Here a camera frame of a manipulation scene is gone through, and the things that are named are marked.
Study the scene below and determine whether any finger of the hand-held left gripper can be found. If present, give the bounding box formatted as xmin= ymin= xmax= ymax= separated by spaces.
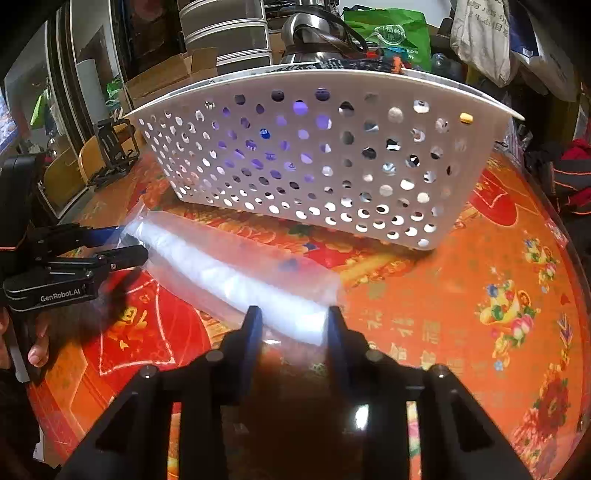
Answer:
xmin=47 ymin=244 xmax=150 ymax=278
xmin=43 ymin=223 xmax=124 ymax=253

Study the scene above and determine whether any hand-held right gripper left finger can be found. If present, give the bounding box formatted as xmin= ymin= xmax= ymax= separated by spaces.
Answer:
xmin=58 ymin=305 xmax=264 ymax=480

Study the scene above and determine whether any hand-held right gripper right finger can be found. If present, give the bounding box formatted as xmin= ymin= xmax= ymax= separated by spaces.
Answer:
xmin=325 ymin=305 xmax=532 ymax=480

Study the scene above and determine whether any clear plastic bag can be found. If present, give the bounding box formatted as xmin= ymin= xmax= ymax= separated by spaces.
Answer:
xmin=120 ymin=210 xmax=345 ymax=347

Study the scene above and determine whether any purple tissue pack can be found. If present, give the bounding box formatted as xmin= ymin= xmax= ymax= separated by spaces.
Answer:
xmin=217 ymin=90 xmax=335 ymax=174

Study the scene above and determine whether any white perforated plastic basket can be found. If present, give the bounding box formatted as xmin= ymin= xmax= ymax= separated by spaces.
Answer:
xmin=124 ymin=59 xmax=526 ymax=252

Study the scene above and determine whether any person's left hand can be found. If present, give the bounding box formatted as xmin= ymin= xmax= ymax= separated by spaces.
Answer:
xmin=27 ymin=313 xmax=51 ymax=368

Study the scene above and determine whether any wooden chair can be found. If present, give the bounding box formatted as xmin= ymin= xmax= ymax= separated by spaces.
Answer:
xmin=78 ymin=124 xmax=134 ymax=185

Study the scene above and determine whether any black phone stand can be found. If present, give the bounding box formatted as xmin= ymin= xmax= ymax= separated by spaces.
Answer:
xmin=88 ymin=119 xmax=140 ymax=188

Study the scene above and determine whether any red printed tablecloth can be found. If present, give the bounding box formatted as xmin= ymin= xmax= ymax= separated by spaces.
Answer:
xmin=28 ymin=143 xmax=585 ymax=480

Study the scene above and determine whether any dark wooden mirrored cabinet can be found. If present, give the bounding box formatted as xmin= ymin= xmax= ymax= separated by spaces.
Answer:
xmin=4 ymin=0 xmax=185 ymax=217

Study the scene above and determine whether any open cardboard box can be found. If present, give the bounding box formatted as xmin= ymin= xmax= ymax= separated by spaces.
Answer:
xmin=126 ymin=47 xmax=219 ymax=107

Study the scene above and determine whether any white stacked drawer tower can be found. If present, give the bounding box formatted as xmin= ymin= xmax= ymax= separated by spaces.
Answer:
xmin=178 ymin=0 xmax=271 ymax=75

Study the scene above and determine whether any dark knitted cloth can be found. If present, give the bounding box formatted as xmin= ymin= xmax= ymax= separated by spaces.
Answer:
xmin=318 ymin=54 xmax=409 ymax=75

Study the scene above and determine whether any stainless steel kettle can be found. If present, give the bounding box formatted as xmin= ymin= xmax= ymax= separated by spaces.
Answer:
xmin=281 ymin=11 xmax=370 ymax=65

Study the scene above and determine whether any red and black backpack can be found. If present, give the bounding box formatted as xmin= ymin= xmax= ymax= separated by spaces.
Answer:
xmin=551 ymin=138 xmax=591 ymax=215

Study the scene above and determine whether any green shopping bag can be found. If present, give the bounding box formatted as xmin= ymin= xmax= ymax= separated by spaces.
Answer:
xmin=344 ymin=6 xmax=432 ymax=72

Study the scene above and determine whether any beige canvas tote bag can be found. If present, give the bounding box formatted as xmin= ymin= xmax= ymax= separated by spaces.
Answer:
xmin=450 ymin=0 xmax=512 ymax=86

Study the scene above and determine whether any blue hanging bag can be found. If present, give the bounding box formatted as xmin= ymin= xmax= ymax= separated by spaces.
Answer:
xmin=508 ymin=0 xmax=546 ymax=65

